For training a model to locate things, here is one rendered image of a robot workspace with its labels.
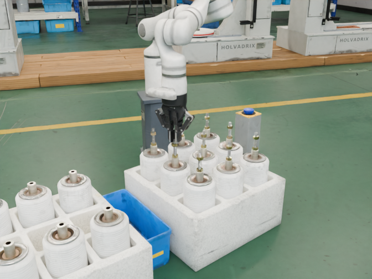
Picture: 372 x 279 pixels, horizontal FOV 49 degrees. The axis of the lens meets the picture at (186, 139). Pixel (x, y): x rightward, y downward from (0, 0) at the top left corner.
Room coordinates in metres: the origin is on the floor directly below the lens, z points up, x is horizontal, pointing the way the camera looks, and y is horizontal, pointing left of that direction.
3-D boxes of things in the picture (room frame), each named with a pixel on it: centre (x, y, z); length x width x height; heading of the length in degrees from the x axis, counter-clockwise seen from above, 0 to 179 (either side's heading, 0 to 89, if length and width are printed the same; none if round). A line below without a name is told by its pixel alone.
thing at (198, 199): (1.05, -0.04, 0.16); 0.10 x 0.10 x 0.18
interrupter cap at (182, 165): (1.14, 0.03, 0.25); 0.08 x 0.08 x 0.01
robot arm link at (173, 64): (1.14, 0.04, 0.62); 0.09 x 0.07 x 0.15; 64
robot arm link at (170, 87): (1.12, 0.04, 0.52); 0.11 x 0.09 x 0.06; 148
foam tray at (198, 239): (1.21, -0.06, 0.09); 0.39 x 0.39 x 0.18; 39
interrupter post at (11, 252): (0.72, 0.39, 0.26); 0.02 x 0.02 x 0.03
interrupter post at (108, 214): (0.85, 0.19, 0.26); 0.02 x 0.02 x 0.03
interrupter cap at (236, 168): (1.12, -0.13, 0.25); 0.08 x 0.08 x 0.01
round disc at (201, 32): (3.58, -0.09, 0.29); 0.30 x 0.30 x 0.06
